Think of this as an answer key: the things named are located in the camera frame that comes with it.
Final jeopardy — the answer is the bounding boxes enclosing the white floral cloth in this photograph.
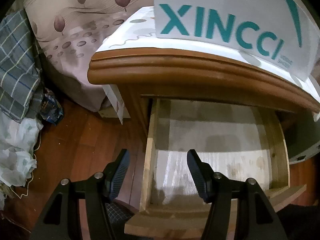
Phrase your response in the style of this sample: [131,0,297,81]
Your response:
[1,112,43,210]

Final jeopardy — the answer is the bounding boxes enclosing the dark blue snack packet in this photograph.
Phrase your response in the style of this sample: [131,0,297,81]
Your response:
[39,87,64,125]

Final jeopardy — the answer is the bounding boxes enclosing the white cardboard box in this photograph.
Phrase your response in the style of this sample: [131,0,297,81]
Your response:
[154,0,319,80]

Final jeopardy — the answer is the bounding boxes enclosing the plaid blue grey cloth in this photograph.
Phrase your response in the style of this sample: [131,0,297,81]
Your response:
[1,9,43,122]

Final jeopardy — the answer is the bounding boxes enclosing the patterned white table cover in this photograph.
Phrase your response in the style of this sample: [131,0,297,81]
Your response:
[87,7,319,120]

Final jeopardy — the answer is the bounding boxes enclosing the wooden nightstand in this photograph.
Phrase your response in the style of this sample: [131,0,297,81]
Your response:
[87,48,319,239]

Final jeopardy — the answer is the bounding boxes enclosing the leaf pattern bed sheet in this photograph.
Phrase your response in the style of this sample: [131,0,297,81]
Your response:
[22,0,155,113]

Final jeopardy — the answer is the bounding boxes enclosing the wooden drawer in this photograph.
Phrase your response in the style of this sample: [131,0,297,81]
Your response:
[125,99,306,239]

